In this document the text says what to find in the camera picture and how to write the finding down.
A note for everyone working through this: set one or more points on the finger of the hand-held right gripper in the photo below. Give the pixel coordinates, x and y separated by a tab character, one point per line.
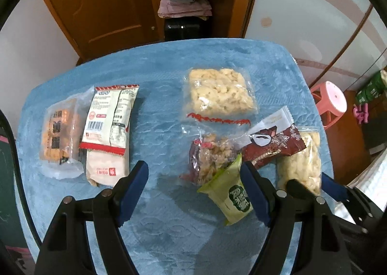
334	185

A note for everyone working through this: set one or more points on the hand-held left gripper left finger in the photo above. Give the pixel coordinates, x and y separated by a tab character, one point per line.
133	193

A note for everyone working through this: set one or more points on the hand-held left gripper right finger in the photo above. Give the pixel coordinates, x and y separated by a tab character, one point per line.
255	193

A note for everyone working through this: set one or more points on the green snack packet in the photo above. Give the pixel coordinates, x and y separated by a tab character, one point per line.
232	199

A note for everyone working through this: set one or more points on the beige cracker packet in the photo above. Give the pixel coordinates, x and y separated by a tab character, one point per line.
105	169

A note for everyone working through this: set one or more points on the clear puffed snack packet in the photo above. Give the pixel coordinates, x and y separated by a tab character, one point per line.
302	166

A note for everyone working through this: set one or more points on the brown snowflake snack packet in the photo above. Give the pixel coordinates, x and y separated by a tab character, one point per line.
272	145

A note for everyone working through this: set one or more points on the clear mixed nut packet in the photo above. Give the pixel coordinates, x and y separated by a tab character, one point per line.
208	157

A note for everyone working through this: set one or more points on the white barcode snack packet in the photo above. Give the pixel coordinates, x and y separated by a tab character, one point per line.
105	117

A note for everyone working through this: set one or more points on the orange fried cracker packet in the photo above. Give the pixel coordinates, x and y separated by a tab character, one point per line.
59	136

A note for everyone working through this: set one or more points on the puffed snack packet red trim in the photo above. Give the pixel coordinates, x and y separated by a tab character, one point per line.
217	93

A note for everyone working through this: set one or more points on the checked white cloth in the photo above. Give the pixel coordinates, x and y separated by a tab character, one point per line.
372	172

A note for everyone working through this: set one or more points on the blue plush blanket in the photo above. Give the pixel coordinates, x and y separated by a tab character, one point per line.
169	232

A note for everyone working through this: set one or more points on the pink toy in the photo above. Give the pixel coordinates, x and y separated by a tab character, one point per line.
361	113

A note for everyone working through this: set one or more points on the pink plastic stool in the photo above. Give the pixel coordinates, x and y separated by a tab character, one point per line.
331	99

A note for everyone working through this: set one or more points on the green bag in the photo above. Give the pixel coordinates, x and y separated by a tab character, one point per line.
373	89

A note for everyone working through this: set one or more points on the black box under towels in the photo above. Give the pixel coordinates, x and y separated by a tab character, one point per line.
184	28

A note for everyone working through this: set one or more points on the pale sliding door wardrobe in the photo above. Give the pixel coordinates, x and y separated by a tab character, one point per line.
302	6

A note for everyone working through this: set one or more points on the brown wooden door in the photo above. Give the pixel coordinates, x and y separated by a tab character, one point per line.
99	6

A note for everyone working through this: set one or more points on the folded pink towels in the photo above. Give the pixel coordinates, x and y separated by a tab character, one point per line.
184	3

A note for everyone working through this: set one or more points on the green chalkboard pink frame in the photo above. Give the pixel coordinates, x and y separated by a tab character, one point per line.
9	187

